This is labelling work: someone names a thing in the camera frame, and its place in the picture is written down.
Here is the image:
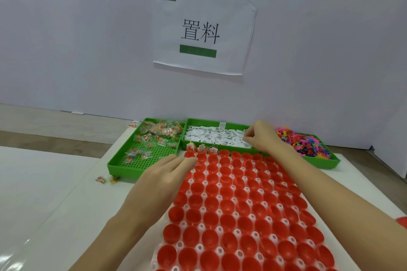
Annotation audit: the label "pile of white paper slips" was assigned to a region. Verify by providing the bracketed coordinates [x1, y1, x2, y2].
[184, 124, 255, 149]

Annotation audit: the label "green tray with plastic toys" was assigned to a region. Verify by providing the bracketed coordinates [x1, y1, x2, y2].
[273, 128, 341, 170]

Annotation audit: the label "person's left hand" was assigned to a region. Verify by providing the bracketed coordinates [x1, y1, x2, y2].
[127, 154, 198, 218]

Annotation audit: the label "green tray with paper slips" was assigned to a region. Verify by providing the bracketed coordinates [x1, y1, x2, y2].
[180, 118, 265, 156]

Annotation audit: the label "heap of colourful plastic toys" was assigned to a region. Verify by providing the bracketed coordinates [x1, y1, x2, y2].
[275, 127, 332, 161]

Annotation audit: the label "pile of clear toy packets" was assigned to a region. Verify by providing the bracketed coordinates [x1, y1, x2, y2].
[125, 120, 185, 164]

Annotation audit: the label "rows of red capsule halves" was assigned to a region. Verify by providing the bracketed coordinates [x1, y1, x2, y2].
[155, 149, 340, 271]

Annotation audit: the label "person's left forearm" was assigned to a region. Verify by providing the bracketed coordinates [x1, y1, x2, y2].
[68, 207, 154, 271]

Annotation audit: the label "white capsule holder tray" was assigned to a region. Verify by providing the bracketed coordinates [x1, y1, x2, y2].
[149, 150, 352, 271]

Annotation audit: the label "person's right hand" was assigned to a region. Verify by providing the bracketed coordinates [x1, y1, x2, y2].
[243, 120, 284, 154]

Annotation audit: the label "green perforated tray with packets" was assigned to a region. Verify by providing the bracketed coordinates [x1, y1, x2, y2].
[107, 118, 188, 177]

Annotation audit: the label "person's right forearm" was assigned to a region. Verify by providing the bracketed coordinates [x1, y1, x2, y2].
[272, 144, 407, 271]

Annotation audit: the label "white paper sign green strips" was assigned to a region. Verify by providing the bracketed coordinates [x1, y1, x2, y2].
[153, 0, 259, 76]

